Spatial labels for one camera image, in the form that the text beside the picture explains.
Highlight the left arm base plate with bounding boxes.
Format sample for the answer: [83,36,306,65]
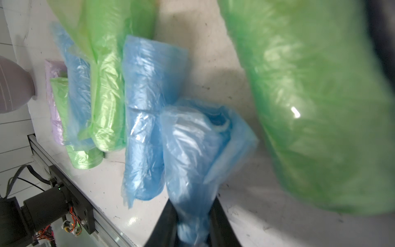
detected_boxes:
[49,165,96,234]

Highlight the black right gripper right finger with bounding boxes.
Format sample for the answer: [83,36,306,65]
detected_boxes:
[209,198,242,247]

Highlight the green bag roll middle left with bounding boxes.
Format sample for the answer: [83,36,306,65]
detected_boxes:
[48,1,159,152]

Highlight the purple bag roll far left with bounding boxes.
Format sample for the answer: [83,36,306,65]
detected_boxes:
[45,59,68,146]

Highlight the green bag roll center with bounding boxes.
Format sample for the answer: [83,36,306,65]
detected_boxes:
[218,1,395,215]

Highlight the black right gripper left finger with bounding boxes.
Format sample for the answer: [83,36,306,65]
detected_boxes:
[144,200,179,247]

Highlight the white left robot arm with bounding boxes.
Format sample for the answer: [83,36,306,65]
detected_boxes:
[1,187,71,247]

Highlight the blue bag roll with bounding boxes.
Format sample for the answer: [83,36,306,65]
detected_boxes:
[122,36,189,208]
[50,22,95,151]
[159,99,259,247]

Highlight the green bag roll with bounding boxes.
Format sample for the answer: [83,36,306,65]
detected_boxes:
[218,1,395,215]
[50,77,105,170]
[48,1,159,152]

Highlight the green bag roll far left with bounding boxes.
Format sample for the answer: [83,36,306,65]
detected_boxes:
[50,77,105,170]

